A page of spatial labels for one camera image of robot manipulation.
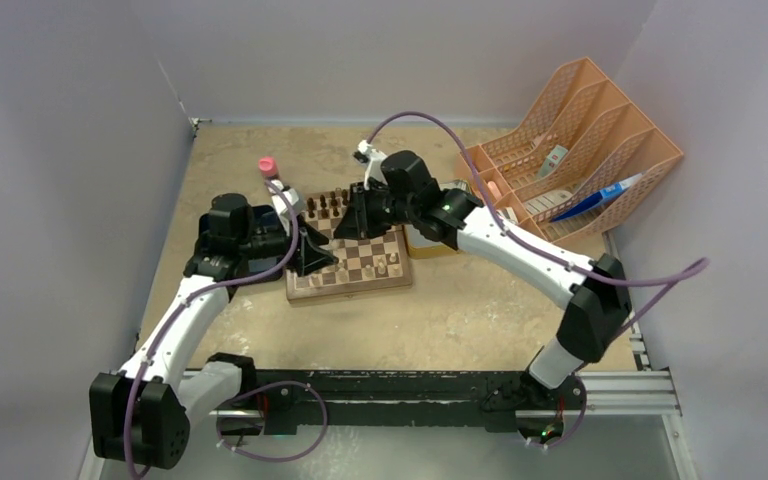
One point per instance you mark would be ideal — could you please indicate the dark blue tin lid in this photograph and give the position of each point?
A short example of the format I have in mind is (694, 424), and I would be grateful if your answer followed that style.
(220, 248)

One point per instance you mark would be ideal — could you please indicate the wooden chess board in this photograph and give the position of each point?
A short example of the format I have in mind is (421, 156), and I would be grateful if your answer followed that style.
(353, 255)

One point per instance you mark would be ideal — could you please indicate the orange plastic file organizer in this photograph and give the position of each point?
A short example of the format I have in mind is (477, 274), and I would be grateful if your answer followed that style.
(608, 138)

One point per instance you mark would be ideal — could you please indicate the pink capped bottle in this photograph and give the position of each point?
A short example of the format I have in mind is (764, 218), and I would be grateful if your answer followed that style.
(268, 168)

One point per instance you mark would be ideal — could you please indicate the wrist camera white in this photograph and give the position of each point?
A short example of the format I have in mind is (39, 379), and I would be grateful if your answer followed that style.
(286, 202)
(371, 160)

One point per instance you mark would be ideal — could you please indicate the white card pack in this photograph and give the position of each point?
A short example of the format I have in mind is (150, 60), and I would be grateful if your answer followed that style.
(552, 160)

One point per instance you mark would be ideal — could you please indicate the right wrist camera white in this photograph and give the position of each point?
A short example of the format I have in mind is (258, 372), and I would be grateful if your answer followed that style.
(371, 160)

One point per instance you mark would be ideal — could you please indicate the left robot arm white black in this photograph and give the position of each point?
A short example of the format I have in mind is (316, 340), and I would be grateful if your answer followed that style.
(164, 358)

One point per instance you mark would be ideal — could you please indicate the gold metal tin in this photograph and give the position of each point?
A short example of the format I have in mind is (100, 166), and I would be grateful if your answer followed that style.
(418, 247)

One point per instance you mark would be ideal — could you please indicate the dark chess piece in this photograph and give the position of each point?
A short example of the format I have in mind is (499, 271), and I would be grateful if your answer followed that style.
(312, 208)
(324, 207)

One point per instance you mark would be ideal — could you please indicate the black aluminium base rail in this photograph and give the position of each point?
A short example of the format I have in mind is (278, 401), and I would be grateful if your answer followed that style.
(497, 401)

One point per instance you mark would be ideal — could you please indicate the pink eraser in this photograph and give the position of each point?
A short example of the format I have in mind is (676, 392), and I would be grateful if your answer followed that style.
(494, 190)

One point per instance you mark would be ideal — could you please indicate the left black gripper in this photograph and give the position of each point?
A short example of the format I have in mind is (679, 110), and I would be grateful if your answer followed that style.
(309, 253)

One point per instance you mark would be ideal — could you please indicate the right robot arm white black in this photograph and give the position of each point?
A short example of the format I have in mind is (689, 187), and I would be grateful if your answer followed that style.
(398, 189)

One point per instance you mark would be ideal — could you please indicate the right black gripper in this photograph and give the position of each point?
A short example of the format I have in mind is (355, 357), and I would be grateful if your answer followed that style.
(359, 223)

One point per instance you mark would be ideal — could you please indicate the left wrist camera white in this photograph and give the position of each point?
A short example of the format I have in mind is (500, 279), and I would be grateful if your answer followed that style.
(286, 202)

